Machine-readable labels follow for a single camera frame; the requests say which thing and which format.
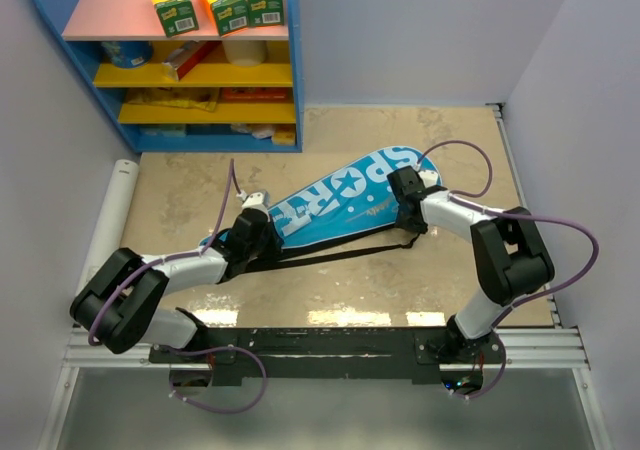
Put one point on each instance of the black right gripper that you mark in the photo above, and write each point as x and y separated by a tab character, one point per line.
416	227

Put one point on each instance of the orange green box left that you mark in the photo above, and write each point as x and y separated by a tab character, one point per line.
176	17

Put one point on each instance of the blue shelf unit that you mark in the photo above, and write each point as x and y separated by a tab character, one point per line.
188	75

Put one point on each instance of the yellow snack bags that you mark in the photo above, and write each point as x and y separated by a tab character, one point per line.
204	99

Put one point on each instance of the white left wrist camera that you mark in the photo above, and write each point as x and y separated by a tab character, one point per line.
258	200

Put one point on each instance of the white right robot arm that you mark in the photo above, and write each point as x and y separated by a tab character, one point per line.
510	256

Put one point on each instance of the red flat box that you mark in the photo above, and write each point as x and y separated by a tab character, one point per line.
253	94

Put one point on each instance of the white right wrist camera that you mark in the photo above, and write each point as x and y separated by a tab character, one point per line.
430	178

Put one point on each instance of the silver orange snack pack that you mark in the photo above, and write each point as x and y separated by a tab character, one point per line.
182	60

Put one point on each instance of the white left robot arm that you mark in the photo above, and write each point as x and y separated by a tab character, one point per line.
119	306

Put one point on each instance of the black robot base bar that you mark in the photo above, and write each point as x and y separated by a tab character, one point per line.
417	354

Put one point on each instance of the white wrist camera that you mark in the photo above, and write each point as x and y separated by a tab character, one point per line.
258	200
430	178

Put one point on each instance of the blue sport racket bag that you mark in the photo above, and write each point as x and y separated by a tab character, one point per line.
353	202

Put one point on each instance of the orange green box middle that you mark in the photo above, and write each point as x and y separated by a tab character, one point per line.
228	16

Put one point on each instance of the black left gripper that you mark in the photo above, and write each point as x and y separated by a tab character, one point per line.
276	241

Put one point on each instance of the blue green bottom boxes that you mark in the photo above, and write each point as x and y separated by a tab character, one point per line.
157	130

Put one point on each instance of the blue round can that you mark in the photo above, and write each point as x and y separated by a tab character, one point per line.
128	54

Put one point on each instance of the yellow white small packs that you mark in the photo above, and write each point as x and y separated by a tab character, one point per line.
278	134

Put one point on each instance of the white shuttlecock tube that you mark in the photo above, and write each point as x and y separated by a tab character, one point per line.
111	219

